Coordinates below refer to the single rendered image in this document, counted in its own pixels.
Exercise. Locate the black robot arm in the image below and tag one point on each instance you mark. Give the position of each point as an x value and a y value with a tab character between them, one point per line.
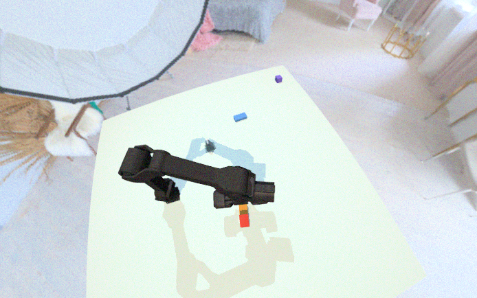
236	182

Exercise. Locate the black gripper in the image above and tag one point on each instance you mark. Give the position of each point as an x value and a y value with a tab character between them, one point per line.
222	201

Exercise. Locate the blue rectangular bar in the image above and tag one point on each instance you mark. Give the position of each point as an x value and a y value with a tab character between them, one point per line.
240	117

